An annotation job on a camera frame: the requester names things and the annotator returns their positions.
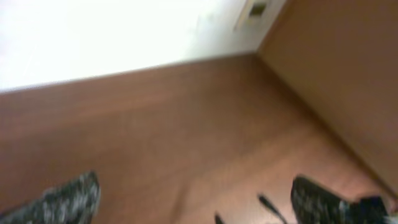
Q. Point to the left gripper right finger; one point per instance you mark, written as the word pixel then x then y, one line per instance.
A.
pixel 313 203

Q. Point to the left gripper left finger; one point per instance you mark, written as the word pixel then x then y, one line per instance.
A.
pixel 76 201

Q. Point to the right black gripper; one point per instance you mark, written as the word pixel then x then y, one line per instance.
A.
pixel 371 210

